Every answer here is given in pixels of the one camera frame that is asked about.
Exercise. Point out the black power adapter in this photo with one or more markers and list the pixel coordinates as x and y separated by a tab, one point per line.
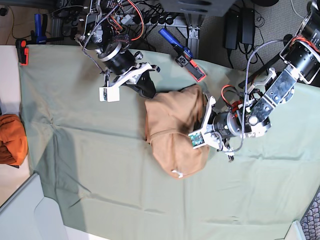
247	26
231	24

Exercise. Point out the orange folded garment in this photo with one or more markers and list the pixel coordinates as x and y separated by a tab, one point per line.
13	140

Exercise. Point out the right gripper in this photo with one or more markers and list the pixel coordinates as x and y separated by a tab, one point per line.
122	69

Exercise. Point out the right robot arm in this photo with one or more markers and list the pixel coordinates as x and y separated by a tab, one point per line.
101	40

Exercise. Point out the white plastic bin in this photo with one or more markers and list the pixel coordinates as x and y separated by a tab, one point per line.
29	215

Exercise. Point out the black power adapter far right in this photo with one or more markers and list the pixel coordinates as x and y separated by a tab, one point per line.
247	26

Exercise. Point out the blue clamp at table middle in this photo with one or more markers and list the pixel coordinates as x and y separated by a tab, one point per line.
184	56

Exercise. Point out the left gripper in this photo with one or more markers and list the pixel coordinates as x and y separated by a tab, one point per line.
225	130

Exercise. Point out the green table cloth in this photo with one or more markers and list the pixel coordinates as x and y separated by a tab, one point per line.
93	160

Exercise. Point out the grey overhead camera mount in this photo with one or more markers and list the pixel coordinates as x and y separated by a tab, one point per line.
215	8

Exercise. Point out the aluminium frame post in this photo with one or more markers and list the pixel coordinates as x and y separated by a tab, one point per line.
191	31

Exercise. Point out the tan T-shirt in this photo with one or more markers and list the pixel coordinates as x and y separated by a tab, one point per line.
170	117

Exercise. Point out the blue clamp at table corner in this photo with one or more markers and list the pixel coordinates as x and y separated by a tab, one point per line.
38	37

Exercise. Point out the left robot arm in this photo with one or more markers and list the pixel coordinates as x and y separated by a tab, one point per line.
248	117

